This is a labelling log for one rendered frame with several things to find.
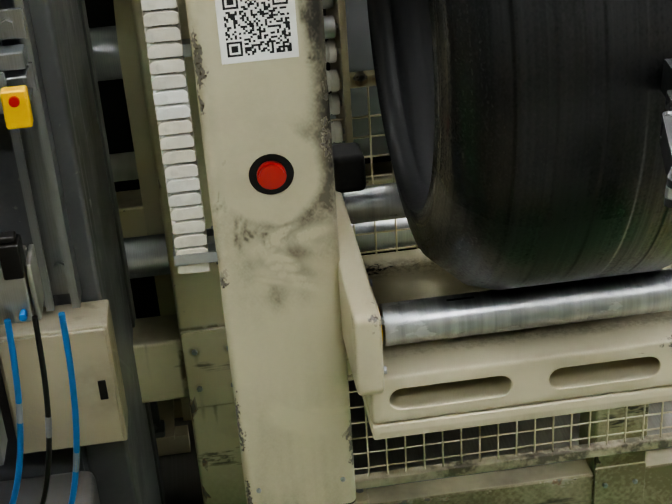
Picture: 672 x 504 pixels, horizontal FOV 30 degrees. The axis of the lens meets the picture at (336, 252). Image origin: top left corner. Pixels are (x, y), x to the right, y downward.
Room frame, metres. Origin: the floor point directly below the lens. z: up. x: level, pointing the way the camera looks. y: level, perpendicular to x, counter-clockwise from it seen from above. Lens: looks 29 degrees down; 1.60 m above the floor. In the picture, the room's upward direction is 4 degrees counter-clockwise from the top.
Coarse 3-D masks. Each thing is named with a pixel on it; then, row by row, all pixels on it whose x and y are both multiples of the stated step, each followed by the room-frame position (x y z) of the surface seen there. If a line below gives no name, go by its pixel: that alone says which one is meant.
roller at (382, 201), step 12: (348, 192) 1.38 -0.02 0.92; (360, 192) 1.38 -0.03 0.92; (372, 192) 1.38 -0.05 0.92; (384, 192) 1.38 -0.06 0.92; (396, 192) 1.38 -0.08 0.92; (348, 204) 1.37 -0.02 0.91; (360, 204) 1.37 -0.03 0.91; (372, 204) 1.37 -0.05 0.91; (384, 204) 1.37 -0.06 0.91; (396, 204) 1.37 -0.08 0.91; (360, 216) 1.36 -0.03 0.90; (372, 216) 1.37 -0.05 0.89; (384, 216) 1.37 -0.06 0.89; (396, 216) 1.37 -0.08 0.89
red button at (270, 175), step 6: (264, 162) 1.15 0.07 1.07; (270, 162) 1.15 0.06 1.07; (276, 162) 1.15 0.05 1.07; (258, 168) 1.15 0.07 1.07; (264, 168) 1.14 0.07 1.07; (270, 168) 1.15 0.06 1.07; (276, 168) 1.15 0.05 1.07; (282, 168) 1.15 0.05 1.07; (258, 174) 1.15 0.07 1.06; (264, 174) 1.14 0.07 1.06; (270, 174) 1.15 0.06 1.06; (276, 174) 1.15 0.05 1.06; (282, 174) 1.15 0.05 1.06; (258, 180) 1.15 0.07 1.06; (264, 180) 1.14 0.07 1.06; (270, 180) 1.15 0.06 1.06; (276, 180) 1.15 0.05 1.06; (282, 180) 1.15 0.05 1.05; (264, 186) 1.14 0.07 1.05; (270, 186) 1.15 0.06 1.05; (276, 186) 1.15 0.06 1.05
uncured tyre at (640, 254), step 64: (384, 0) 1.45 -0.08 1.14; (448, 0) 1.02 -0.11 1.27; (512, 0) 0.99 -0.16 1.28; (576, 0) 0.99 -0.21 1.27; (640, 0) 0.99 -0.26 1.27; (384, 64) 1.42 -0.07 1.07; (448, 64) 1.02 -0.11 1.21; (512, 64) 0.98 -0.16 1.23; (576, 64) 0.98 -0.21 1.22; (640, 64) 0.98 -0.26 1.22; (384, 128) 1.36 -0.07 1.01; (448, 128) 1.02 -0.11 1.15; (512, 128) 0.97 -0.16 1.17; (576, 128) 0.97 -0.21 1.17; (640, 128) 0.98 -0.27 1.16; (448, 192) 1.03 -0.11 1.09; (512, 192) 0.98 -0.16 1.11; (576, 192) 0.98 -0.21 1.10; (640, 192) 0.99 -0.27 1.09; (448, 256) 1.08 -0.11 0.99; (512, 256) 1.02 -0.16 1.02; (576, 256) 1.03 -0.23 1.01; (640, 256) 1.05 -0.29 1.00
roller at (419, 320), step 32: (544, 288) 1.12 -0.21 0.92; (576, 288) 1.12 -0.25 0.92; (608, 288) 1.12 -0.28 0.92; (640, 288) 1.12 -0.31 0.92; (384, 320) 1.09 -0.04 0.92; (416, 320) 1.09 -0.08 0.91; (448, 320) 1.09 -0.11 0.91; (480, 320) 1.09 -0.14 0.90; (512, 320) 1.10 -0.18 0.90; (544, 320) 1.10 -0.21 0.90; (576, 320) 1.11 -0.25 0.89
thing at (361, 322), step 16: (336, 192) 1.33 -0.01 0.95; (352, 240) 1.20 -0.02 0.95; (352, 256) 1.17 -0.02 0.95; (352, 272) 1.13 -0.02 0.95; (352, 288) 1.10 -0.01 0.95; (368, 288) 1.10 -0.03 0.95; (352, 304) 1.07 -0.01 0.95; (368, 304) 1.07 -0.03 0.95; (352, 320) 1.05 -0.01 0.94; (368, 320) 1.05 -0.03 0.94; (352, 336) 1.06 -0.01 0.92; (368, 336) 1.04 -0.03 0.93; (352, 352) 1.07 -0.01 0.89; (368, 352) 1.04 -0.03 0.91; (352, 368) 1.08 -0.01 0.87; (368, 368) 1.04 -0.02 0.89; (384, 368) 1.07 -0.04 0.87; (368, 384) 1.04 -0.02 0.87
